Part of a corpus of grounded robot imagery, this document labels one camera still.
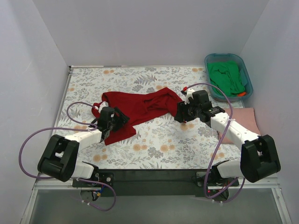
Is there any green t shirt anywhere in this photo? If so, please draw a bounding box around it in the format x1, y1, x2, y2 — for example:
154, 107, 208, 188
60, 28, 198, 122
207, 61, 245, 97

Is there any folded pink t shirt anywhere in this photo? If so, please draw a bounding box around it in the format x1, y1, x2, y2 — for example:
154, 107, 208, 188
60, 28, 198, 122
232, 108, 261, 135

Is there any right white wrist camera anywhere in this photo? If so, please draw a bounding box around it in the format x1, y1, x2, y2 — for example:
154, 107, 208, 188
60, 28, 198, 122
181, 87, 195, 105

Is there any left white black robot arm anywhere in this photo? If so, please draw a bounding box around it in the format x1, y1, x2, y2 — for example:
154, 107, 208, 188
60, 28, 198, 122
37, 107, 129, 187

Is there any floral table mat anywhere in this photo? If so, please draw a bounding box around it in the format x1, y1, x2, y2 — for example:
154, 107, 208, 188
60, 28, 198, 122
57, 67, 241, 169

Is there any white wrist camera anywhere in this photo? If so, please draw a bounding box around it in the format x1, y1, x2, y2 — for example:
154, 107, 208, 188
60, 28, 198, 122
93, 101, 109, 114
181, 87, 195, 105

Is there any orange cloth item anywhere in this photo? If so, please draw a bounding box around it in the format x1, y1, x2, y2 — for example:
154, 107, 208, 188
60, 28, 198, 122
237, 92, 247, 97

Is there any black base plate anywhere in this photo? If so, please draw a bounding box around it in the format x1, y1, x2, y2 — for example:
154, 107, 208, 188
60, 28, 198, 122
72, 169, 241, 197

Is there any red t shirt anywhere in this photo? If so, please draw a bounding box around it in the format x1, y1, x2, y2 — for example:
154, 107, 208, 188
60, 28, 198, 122
92, 87, 182, 145

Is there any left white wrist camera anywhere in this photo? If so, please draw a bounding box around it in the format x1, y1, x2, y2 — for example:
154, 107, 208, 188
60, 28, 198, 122
93, 101, 109, 114

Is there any teal plastic bin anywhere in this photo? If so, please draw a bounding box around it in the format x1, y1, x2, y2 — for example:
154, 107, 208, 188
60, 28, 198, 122
204, 53, 253, 102

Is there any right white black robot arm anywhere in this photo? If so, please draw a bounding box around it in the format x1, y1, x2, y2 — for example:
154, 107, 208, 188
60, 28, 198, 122
174, 88, 281, 186

